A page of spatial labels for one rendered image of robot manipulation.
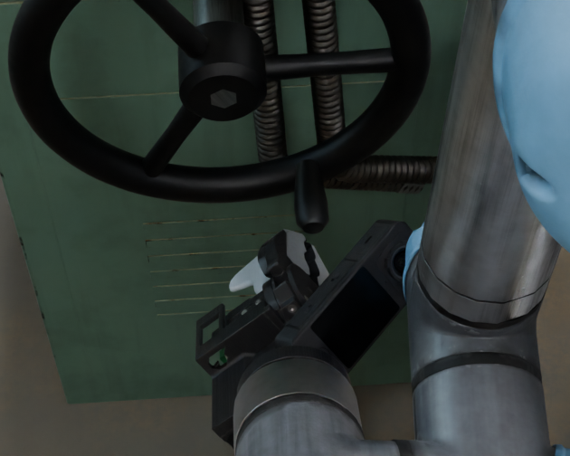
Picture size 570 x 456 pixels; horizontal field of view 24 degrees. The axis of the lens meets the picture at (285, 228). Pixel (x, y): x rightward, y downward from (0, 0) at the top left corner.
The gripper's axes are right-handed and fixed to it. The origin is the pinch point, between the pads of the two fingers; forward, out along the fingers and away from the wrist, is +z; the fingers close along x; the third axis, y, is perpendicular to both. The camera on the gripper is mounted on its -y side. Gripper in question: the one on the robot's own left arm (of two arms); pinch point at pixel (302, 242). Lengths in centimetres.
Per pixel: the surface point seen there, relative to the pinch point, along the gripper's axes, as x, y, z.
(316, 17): -11.4, -10.4, 5.4
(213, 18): -16.8, -5.2, 1.8
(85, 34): -17.9, 7.9, 21.8
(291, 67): -11.5, -7.7, -1.0
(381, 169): 5.2, -5.5, 15.0
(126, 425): 29, 46, 52
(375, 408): 47, 20, 52
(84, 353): 16, 41, 48
